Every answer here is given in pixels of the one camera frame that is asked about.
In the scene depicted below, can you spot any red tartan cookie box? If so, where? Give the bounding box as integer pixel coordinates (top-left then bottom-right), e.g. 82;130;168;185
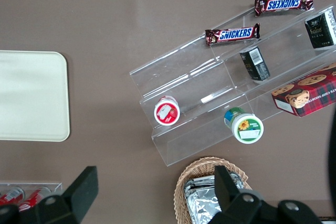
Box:
270;62;336;118

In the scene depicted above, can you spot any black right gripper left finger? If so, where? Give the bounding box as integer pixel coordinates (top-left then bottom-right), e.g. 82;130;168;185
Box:
19;166;100;224

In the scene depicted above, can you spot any oval tan wicker basket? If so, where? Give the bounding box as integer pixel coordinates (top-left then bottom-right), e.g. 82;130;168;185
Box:
173;156;253;224

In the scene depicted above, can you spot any clear acrylic stepped shelf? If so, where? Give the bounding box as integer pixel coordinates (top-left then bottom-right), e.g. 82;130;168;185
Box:
129;0;336;167

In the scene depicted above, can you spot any red cola bottle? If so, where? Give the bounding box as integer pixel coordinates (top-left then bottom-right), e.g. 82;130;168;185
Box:
17;186;53;212
0;186;26;207

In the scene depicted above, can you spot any red lid yogurt cup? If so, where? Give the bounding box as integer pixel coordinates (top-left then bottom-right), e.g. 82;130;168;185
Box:
153;94;181;126

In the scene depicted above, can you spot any small black box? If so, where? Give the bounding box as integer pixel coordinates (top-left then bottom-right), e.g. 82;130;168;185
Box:
304;7;336;50
239;46;271;82

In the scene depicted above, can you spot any clear acrylic bottle rack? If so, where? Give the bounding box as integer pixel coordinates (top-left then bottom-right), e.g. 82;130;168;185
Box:
0;180;64;209

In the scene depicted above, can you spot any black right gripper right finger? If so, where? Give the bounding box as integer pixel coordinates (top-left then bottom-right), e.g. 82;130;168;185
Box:
206;165;267;224

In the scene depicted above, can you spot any green lid yogurt cup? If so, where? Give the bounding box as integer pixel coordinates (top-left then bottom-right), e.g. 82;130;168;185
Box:
223;106;265;145

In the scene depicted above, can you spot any snickers chocolate bar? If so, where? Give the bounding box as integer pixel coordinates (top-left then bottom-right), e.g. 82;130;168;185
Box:
254;0;315;17
204;23;261;47

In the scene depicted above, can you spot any stack of foil containers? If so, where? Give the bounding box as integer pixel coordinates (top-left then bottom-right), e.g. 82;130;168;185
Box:
183;170;247;224

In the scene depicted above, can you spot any beige plastic tray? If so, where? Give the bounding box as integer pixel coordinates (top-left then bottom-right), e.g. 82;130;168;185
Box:
0;50;71;143

